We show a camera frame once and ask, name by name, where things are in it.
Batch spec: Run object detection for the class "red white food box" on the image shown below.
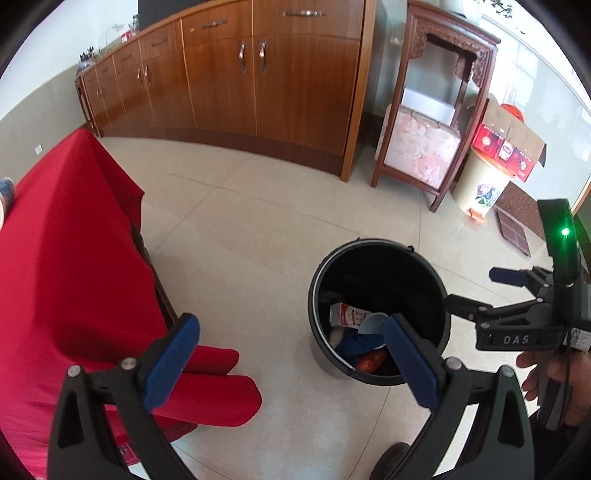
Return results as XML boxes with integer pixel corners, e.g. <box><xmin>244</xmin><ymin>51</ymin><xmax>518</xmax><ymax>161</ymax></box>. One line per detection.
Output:
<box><xmin>329</xmin><ymin>302</ymin><xmax>372</xmax><ymax>329</ymax></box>

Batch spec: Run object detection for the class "open cardboard box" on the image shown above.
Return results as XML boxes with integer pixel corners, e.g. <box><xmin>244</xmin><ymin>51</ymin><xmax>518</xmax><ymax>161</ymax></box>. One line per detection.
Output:
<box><xmin>471</xmin><ymin>98</ymin><xmax>548</xmax><ymax>182</ymax></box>

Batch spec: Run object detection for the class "black television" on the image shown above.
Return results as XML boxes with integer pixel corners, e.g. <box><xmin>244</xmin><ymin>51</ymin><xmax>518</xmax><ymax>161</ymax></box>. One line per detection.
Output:
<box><xmin>137</xmin><ymin>0</ymin><xmax>218</xmax><ymax>28</ymax></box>

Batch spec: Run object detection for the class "blue cloth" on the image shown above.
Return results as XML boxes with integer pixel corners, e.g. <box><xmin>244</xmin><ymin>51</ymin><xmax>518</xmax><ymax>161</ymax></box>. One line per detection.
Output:
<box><xmin>336</xmin><ymin>330</ymin><xmax>386</xmax><ymax>367</ymax></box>

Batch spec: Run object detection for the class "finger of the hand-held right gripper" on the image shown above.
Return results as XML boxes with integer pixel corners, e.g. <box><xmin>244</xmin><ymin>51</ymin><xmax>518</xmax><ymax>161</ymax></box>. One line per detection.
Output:
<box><xmin>445</xmin><ymin>288</ymin><xmax>559</xmax><ymax>326</ymax></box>
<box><xmin>488</xmin><ymin>266</ymin><xmax>555</xmax><ymax>289</ymax></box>

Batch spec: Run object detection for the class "person's right hand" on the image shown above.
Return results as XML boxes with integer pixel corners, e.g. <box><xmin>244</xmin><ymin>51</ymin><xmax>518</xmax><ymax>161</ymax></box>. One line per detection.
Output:
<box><xmin>516</xmin><ymin>350</ymin><xmax>548</xmax><ymax>411</ymax></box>

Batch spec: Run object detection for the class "cream floral bin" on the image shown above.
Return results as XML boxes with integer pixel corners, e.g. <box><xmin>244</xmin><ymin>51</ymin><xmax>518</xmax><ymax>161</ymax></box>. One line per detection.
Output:
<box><xmin>451</xmin><ymin>150</ymin><xmax>511</xmax><ymax>222</ymax></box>

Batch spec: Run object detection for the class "black plastic bucket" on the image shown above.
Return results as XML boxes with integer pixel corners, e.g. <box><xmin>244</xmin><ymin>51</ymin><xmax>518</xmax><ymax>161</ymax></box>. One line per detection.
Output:
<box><xmin>308</xmin><ymin>237</ymin><xmax>450</xmax><ymax>386</ymax></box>

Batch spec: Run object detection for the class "brown floor mat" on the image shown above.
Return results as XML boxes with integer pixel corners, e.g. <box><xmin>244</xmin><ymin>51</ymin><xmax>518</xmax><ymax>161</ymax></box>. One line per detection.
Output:
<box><xmin>495</xmin><ymin>208</ymin><xmax>533</xmax><ymax>256</ymax></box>

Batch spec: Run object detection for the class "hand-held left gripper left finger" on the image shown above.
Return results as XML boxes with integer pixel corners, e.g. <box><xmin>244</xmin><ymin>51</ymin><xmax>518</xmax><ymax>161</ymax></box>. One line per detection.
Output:
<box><xmin>47</xmin><ymin>313</ymin><xmax>200</xmax><ymax>480</ymax></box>

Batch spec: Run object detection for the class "pink floral bag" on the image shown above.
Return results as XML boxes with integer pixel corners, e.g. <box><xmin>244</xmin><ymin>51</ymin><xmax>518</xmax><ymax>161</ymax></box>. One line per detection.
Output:
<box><xmin>383</xmin><ymin>105</ymin><xmax>462</xmax><ymax>190</ymax></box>

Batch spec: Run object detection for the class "carved wooden stand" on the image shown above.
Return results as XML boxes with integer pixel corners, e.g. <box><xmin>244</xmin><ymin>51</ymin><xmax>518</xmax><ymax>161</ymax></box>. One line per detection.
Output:
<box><xmin>370</xmin><ymin>0</ymin><xmax>502</xmax><ymax>213</ymax></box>

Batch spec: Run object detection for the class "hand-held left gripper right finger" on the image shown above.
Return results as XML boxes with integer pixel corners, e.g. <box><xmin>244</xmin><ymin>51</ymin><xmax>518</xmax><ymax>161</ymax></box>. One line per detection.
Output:
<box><xmin>381</xmin><ymin>314</ymin><xmax>536</xmax><ymax>480</ymax></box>

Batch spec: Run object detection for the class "wooden sideboard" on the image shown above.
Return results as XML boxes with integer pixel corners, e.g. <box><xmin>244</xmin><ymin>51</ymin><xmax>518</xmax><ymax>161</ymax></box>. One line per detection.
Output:
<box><xmin>74</xmin><ymin>0</ymin><xmax>378</xmax><ymax>182</ymax></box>

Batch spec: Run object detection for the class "orange plastic bag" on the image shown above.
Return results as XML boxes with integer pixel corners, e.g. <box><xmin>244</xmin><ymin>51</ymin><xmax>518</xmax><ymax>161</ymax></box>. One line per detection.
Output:
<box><xmin>355</xmin><ymin>349</ymin><xmax>391</xmax><ymax>372</ymax></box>

